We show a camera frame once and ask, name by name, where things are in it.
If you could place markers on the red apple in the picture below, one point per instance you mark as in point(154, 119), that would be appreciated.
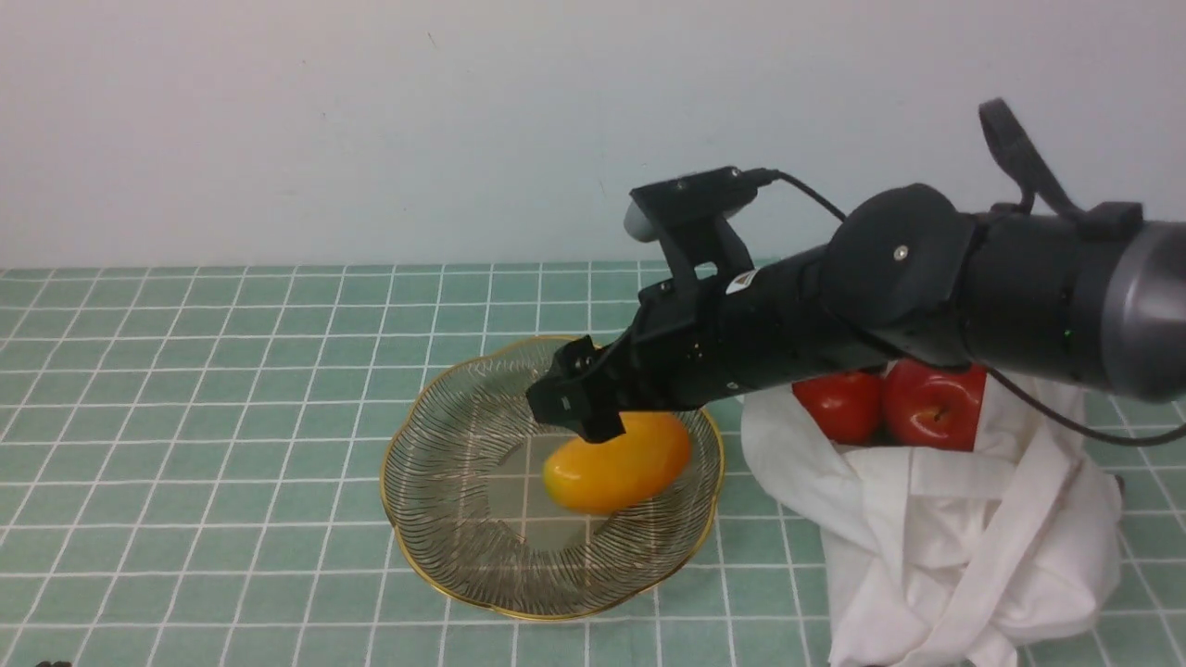
point(846, 407)
point(925, 407)

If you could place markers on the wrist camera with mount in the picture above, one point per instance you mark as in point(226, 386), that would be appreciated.
point(689, 217)

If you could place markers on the white cloth tote bag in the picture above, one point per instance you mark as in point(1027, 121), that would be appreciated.
point(934, 557)

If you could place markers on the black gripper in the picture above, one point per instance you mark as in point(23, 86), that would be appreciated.
point(762, 329)

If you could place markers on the gold wire fruit basket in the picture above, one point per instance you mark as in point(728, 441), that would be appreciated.
point(438, 484)

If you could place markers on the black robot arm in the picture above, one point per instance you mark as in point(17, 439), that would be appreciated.
point(1095, 302)

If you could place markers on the green checkered tablecloth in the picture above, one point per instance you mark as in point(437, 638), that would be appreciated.
point(191, 461)

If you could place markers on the orange yellow mango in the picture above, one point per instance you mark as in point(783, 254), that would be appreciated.
point(600, 479)

